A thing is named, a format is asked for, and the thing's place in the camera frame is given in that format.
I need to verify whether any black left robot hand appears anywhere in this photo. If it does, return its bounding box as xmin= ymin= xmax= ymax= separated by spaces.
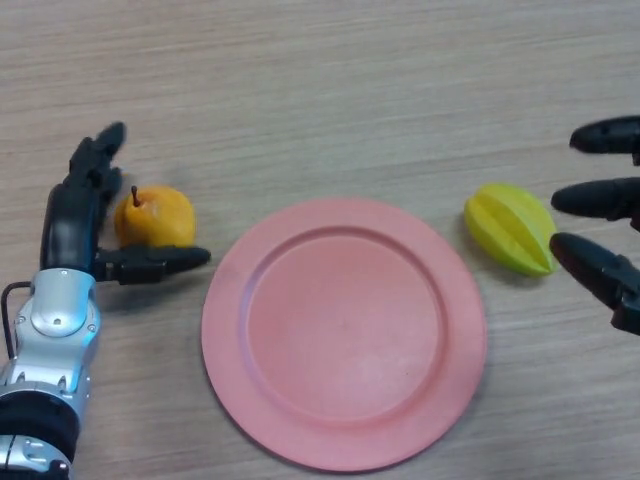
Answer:
xmin=39 ymin=121 xmax=212 ymax=287

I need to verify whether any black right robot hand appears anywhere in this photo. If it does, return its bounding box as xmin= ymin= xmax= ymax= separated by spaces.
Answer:
xmin=549 ymin=115 xmax=640 ymax=337

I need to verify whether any yellow pear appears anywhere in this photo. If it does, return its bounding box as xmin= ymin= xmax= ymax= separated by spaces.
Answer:
xmin=113 ymin=185 xmax=197 ymax=250

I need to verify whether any pink round plate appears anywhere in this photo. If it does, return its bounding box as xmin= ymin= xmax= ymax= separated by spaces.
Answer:
xmin=201 ymin=197 xmax=489 ymax=473

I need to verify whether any yellow-green starfruit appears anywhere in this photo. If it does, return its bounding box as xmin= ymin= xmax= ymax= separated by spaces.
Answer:
xmin=463 ymin=183 xmax=559 ymax=278

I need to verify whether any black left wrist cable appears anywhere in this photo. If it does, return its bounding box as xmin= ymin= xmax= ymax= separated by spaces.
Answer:
xmin=0 ymin=281 xmax=34 ymax=360

